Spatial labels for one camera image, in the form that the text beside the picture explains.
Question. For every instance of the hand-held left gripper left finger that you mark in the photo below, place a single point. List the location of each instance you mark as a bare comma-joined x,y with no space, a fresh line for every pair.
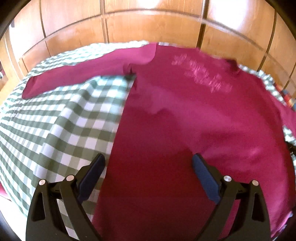
91,176

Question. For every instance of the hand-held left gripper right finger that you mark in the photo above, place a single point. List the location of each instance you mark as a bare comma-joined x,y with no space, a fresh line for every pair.
205,178

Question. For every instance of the magenta long-sleeve shirt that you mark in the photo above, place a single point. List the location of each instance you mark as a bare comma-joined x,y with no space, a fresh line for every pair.
175,111

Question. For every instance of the colourful plaid cloth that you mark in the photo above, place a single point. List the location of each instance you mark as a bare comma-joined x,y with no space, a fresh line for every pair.
288,97

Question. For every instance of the green checked bed sheet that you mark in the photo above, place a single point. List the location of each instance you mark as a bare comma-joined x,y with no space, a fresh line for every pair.
57,120

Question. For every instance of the wooden wardrobe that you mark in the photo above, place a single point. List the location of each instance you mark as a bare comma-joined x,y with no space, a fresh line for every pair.
150,25

